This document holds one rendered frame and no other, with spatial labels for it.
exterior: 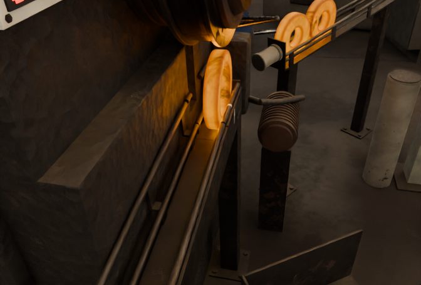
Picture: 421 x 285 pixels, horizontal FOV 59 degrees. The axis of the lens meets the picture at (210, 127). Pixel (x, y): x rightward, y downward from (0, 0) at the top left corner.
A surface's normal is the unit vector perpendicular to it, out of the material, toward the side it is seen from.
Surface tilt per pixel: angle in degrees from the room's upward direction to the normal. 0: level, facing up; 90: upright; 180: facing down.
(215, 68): 32
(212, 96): 69
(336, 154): 0
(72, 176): 0
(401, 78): 0
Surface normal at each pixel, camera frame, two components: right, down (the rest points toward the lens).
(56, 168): -0.04, -0.83
